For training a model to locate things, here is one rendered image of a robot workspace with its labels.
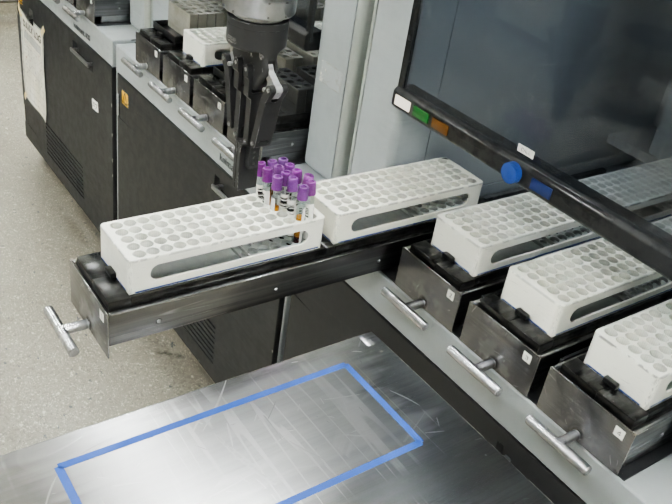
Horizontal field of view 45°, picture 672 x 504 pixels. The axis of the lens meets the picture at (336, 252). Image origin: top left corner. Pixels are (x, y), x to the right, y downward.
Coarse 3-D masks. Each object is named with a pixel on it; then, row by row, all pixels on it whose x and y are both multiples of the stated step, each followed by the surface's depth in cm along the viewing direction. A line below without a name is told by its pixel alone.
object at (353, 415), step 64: (256, 384) 90; (320, 384) 92; (384, 384) 93; (64, 448) 79; (128, 448) 80; (192, 448) 81; (256, 448) 82; (320, 448) 83; (384, 448) 85; (448, 448) 86
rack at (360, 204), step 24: (384, 168) 131; (408, 168) 134; (432, 168) 134; (456, 168) 135; (336, 192) 122; (360, 192) 124; (384, 192) 125; (408, 192) 126; (432, 192) 126; (456, 192) 129; (336, 216) 117; (360, 216) 119; (384, 216) 130; (408, 216) 131; (432, 216) 129; (336, 240) 119
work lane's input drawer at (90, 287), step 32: (416, 224) 127; (96, 256) 107; (288, 256) 114; (320, 256) 117; (352, 256) 120; (384, 256) 124; (96, 288) 102; (160, 288) 103; (192, 288) 106; (224, 288) 108; (256, 288) 112; (288, 288) 115; (96, 320) 103; (128, 320) 101; (160, 320) 104; (192, 320) 108
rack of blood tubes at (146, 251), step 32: (128, 224) 108; (160, 224) 108; (192, 224) 109; (224, 224) 110; (256, 224) 111; (288, 224) 112; (320, 224) 115; (128, 256) 100; (160, 256) 101; (192, 256) 112; (224, 256) 113; (256, 256) 111; (128, 288) 101
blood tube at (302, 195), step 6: (300, 186) 110; (306, 186) 111; (300, 192) 110; (306, 192) 110; (300, 198) 111; (306, 198) 111; (300, 204) 112; (300, 210) 112; (300, 216) 113; (294, 234) 115; (300, 234) 115; (294, 240) 115; (300, 240) 115
